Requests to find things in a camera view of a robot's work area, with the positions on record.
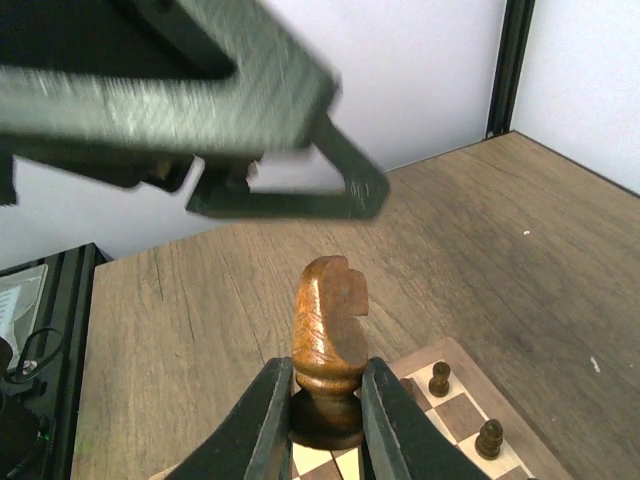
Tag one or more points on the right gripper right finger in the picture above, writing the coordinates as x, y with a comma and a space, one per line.
400, 442

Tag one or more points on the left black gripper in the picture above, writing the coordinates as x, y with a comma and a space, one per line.
131, 92

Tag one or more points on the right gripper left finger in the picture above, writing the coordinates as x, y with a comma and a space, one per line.
253, 441

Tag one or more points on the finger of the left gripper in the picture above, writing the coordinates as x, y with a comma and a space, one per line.
219, 195

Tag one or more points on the dark chess piece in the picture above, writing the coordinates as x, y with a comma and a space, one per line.
439, 384
489, 439

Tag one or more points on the brown wooden knight piece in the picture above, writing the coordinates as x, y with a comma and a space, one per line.
330, 354

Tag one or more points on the dark chess piece on board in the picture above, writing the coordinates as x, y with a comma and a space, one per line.
439, 384

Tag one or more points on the wooden chess board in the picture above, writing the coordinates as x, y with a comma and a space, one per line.
472, 401

